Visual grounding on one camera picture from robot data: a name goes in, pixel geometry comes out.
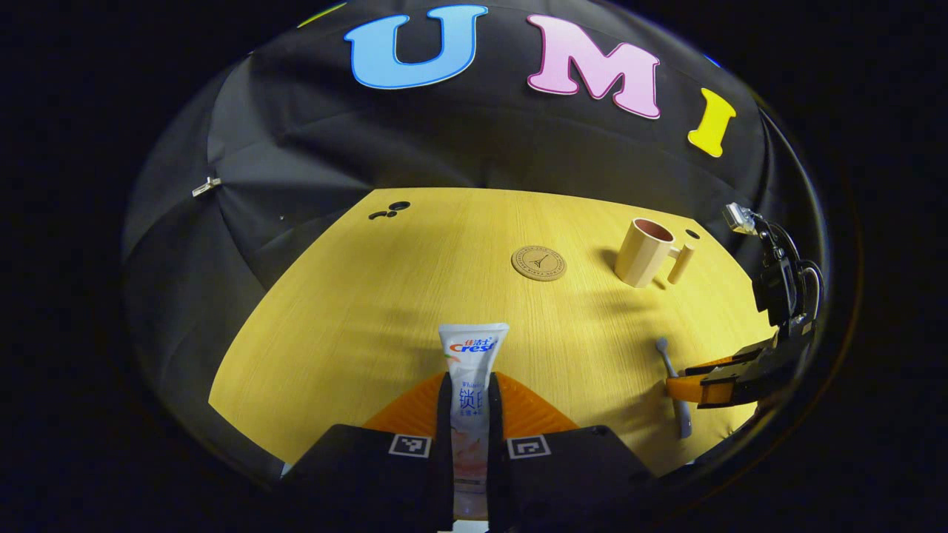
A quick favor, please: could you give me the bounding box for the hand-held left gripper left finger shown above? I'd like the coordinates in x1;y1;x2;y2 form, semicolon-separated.
280;372;454;533

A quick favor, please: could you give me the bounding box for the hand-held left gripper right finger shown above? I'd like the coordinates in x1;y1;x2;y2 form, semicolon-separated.
489;372;660;533

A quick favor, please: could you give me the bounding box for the white toothbrush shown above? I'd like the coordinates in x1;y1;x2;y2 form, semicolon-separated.
655;338;693;439

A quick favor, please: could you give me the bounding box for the white toothpaste tube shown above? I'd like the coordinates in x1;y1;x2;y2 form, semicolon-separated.
438;323;510;523

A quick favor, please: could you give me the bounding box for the beige cup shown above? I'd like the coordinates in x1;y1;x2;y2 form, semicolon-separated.
614;218;695;289

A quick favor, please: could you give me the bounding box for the round brown coaster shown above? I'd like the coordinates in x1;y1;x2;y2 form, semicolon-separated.
511;245;567;282

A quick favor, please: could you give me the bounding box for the black backdrop cloth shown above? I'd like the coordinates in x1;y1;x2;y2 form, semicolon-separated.
122;0;823;475

